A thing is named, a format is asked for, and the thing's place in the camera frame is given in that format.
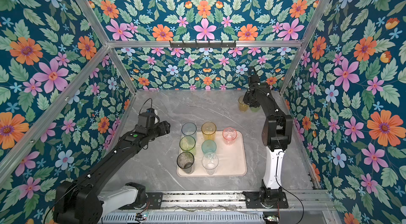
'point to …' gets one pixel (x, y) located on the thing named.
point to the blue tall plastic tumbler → (189, 129)
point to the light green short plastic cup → (255, 109)
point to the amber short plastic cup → (243, 106)
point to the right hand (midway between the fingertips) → (250, 101)
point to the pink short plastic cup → (229, 135)
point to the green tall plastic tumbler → (187, 143)
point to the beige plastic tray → (232, 157)
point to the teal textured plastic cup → (209, 146)
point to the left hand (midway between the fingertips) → (167, 122)
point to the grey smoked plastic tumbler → (185, 161)
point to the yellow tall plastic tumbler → (209, 129)
